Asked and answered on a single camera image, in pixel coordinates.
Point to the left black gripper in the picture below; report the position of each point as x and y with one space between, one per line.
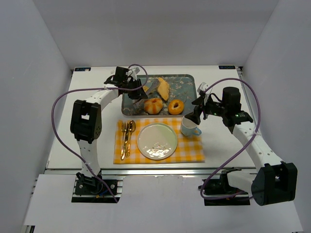
133 90

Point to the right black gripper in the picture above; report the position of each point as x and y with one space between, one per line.
201 108

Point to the long pale bread loaf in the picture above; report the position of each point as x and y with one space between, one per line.
163 89

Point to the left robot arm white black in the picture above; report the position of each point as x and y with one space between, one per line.
86 119

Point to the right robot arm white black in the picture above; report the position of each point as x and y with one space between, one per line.
275 180

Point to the brown seeded bread slice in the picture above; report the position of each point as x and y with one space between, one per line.
145 88

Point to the round striped bread bun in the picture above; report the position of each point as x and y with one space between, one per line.
153 106

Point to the white blue mug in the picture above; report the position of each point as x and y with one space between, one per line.
189 128

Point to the orange bagel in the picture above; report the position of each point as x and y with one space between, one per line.
176 107

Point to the gold spoon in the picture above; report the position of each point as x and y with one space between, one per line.
132 129

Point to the blue floral tray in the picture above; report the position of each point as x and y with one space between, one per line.
182 87

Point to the gold fork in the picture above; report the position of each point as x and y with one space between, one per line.
123 129

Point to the yellow checkered placemat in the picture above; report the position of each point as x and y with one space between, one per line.
189 148

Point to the white green round plate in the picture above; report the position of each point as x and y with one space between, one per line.
157 141

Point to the right blue corner label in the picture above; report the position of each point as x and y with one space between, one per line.
226 67

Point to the blue corner label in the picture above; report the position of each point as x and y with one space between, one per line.
226 67
82 69

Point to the gold knife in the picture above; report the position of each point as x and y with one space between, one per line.
126 147

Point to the left blue corner label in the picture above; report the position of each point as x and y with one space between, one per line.
82 69

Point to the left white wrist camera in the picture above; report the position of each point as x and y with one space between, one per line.
133 72

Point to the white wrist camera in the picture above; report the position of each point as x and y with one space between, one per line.
133 72
202 87

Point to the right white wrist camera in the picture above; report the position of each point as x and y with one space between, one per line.
202 87

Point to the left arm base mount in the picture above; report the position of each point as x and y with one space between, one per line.
91 190

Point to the aluminium table front rail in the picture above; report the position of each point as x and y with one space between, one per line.
140 172

